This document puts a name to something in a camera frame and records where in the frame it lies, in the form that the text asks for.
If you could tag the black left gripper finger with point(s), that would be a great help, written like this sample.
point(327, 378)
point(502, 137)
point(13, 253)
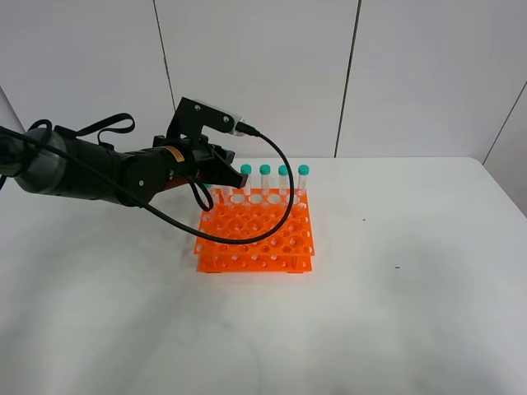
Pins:
point(219, 170)

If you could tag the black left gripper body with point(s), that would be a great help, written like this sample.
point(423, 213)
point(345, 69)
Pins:
point(176, 162)

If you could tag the green-capped test tube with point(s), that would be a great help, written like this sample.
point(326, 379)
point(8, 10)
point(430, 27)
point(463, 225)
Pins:
point(226, 192)

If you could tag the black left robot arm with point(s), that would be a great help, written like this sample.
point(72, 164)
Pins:
point(56, 161)

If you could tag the second row tube left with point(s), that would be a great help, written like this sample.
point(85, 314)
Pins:
point(209, 195)

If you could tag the orange test tube rack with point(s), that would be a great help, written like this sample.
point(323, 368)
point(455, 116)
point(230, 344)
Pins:
point(290, 249)

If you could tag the back row tube far right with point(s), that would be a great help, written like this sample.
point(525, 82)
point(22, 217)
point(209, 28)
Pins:
point(303, 172)

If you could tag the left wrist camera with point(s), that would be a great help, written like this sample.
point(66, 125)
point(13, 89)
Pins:
point(191, 117)

